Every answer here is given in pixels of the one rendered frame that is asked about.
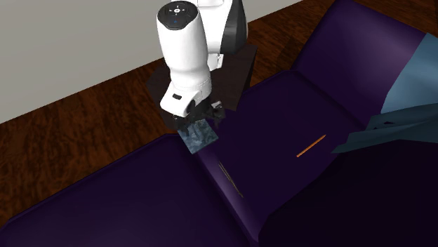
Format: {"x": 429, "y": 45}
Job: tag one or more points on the blue blanket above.
{"x": 407, "y": 85}

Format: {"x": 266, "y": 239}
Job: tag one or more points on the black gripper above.
{"x": 200, "y": 113}

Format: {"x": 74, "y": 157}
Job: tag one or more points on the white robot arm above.
{"x": 186, "y": 51}

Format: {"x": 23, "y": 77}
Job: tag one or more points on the dark purple sofa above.
{"x": 102, "y": 205}

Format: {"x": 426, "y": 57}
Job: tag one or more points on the orange pencil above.
{"x": 310, "y": 146}

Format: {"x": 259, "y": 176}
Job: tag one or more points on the thin brown stick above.
{"x": 231, "y": 179}

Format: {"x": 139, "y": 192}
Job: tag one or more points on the dark robot stand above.
{"x": 236, "y": 78}

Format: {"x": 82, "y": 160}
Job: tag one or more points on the blue-grey marbled flat block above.
{"x": 203, "y": 138}

